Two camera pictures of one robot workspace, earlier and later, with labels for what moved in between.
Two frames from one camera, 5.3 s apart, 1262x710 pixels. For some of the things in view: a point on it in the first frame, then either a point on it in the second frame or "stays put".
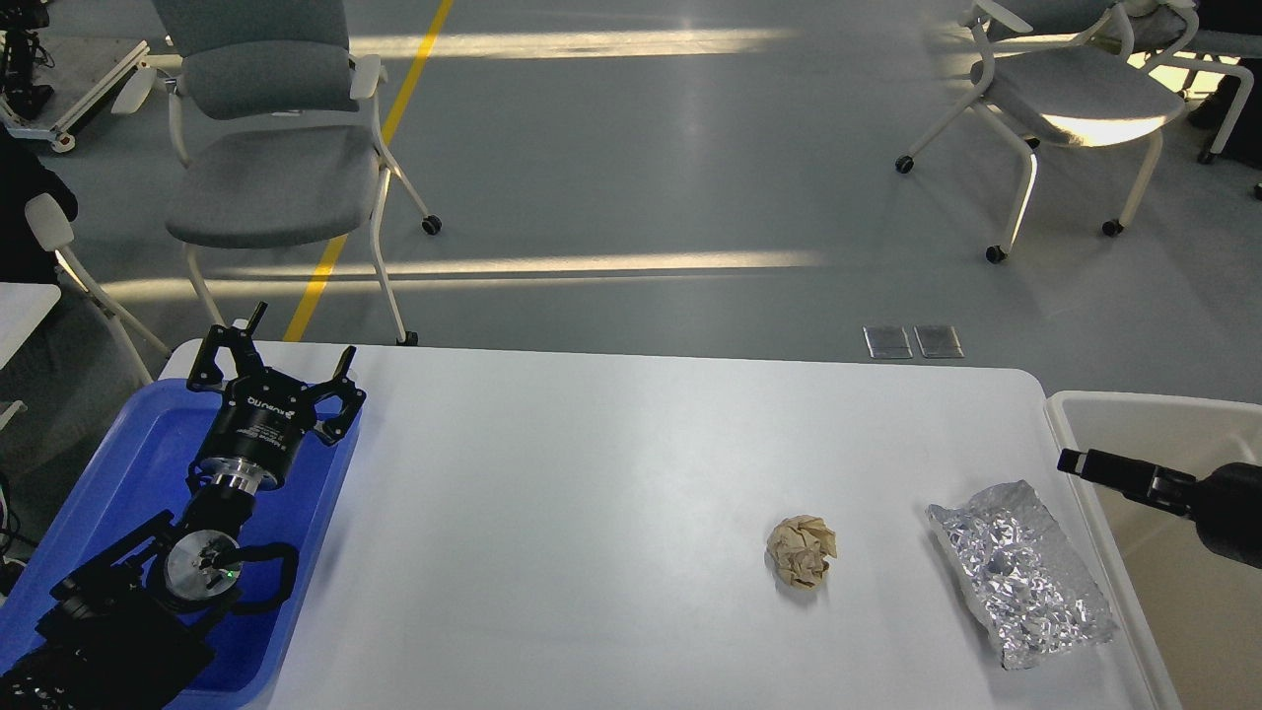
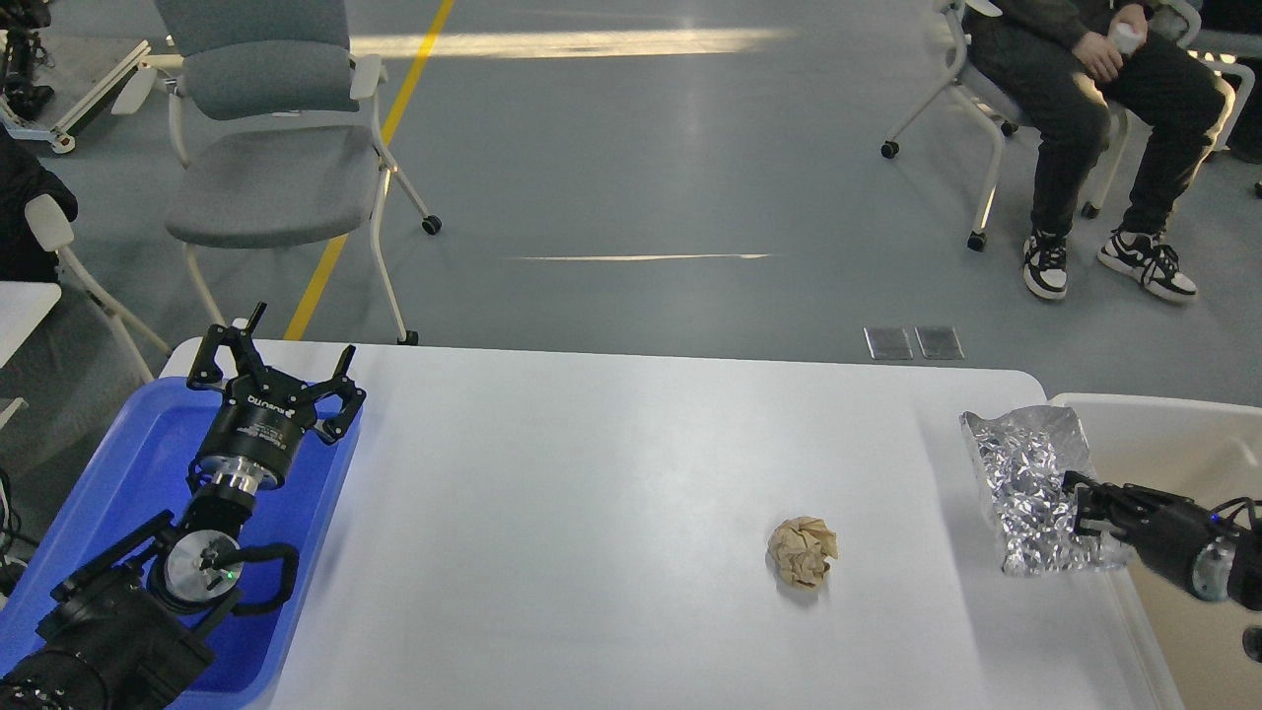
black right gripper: [1227, 499] to [1170, 533]
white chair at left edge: [53, 233] stays put
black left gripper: [256, 434] stays put
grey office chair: [274, 131] stays put
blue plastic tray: [141, 477] stays put
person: [1242, 139] to [1061, 68]
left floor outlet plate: [887, 342] stays put
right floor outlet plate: [939, 341] stays put
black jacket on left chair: [24, 173] stays put
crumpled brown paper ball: [797, 548] stays put
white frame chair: [1061, 72] to [997, 115]
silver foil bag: [1035, 592] to [1020, 458]
